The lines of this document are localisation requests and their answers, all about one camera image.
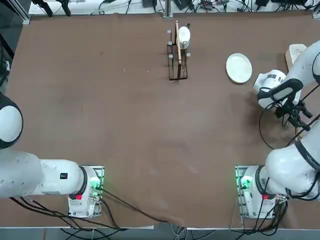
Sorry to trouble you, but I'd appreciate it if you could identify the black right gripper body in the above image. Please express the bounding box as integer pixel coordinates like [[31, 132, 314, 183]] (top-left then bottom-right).
[[274, 99, 305, 126]]

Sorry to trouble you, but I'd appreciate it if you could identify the black stand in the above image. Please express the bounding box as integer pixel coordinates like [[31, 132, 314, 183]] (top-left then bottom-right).
[[0, 32, 16, 88]]

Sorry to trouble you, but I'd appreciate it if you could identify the white round plate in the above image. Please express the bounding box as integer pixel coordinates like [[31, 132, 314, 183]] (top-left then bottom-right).
[[225, 52, 253, 84]]

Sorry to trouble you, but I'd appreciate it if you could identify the dark brown base cable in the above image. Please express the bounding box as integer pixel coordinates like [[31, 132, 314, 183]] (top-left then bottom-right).
[[98, 187, 176, 224]]

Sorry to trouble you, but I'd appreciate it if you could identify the beige lunch box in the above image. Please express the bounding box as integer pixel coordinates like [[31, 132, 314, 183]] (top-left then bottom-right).
[[284, 43, 308, 69]]

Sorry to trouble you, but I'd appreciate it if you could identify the white mug black handle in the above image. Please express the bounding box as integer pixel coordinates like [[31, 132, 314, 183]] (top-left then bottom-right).
[[176, 22, 192, 50]]

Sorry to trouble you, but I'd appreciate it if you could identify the black tripod leg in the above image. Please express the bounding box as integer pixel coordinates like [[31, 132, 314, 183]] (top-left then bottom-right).
[[57, 0, 72, 17], [31, 0, 54, 18]]

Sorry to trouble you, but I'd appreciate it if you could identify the black wire cup rack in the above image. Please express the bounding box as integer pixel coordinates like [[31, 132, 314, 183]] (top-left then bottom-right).
[[165, 20, 192, 81]]

